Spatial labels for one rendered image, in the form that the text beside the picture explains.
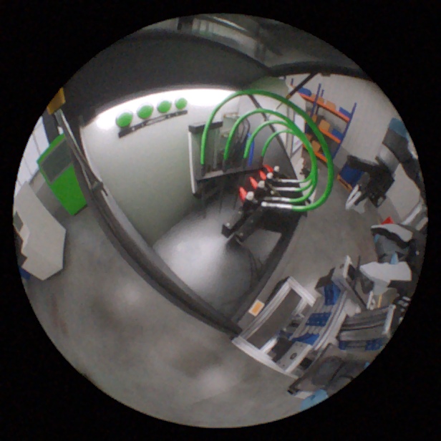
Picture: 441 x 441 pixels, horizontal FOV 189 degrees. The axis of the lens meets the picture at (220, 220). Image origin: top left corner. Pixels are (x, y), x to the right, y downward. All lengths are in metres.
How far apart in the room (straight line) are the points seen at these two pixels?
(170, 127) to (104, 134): 0.21
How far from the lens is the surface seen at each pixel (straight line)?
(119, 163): 0.40
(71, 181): 2.89
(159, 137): 0.44
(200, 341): 1.50
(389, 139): 0.44
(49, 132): 3.93
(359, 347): 0.85
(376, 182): 0.43
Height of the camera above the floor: 1.41
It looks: 56 degrees down
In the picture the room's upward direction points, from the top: 8 degrees clockwise
